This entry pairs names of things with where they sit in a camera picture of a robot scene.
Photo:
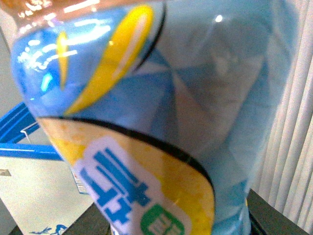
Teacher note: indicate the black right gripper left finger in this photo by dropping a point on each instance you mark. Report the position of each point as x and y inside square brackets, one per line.
[91, 222]

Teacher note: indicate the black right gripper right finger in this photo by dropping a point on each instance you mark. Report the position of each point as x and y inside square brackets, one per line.
[266, 220]

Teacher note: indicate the blue yellow drink bottle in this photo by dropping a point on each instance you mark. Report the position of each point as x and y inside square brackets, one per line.
[161, 107]

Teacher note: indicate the grey white window curtain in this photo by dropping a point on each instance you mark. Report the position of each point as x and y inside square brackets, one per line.
[285, 178]

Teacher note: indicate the white blue chest freezer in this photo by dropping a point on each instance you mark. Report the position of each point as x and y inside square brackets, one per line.
[42, 194]

